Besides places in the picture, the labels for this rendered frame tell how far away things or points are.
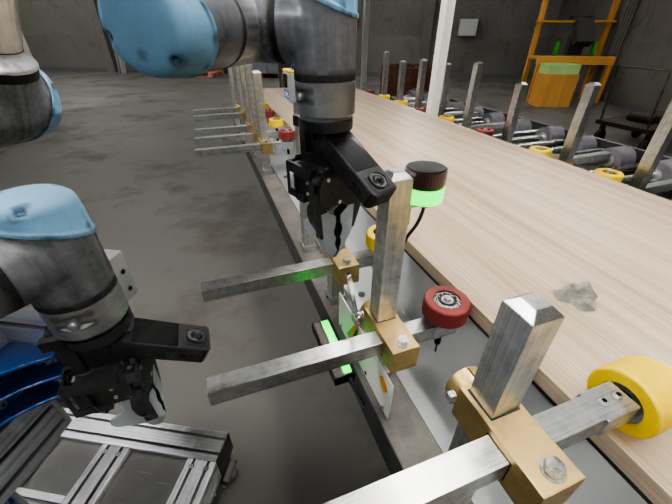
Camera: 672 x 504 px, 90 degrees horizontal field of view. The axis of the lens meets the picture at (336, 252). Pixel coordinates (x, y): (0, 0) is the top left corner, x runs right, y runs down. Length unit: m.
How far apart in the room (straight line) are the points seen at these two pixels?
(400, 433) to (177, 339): 0.42
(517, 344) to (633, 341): 0.38
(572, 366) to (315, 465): 1.03
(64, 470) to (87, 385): 0.95
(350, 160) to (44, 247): 0.32
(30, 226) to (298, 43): 0.31
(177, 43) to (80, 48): 16.30
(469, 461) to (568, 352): 0.29
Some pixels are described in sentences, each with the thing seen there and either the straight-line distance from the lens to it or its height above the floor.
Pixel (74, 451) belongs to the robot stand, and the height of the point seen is 0.21.
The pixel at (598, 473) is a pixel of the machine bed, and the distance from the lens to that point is 0.69.
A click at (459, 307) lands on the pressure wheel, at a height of 0.91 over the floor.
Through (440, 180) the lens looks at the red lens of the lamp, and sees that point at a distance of 0.49.
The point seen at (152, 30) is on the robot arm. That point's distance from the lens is 0.33.
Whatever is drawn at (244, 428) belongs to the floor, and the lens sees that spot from 1.53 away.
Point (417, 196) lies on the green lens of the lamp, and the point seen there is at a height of 1.10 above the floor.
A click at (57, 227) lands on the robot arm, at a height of 1.16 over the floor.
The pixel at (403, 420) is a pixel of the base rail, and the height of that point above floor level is 0.70.
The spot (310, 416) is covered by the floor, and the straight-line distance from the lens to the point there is 1.51.
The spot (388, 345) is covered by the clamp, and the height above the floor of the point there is 0.87.
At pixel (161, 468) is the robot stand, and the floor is 0.21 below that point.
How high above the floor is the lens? 1.30
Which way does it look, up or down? 34 degrees down
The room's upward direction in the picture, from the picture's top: straight up
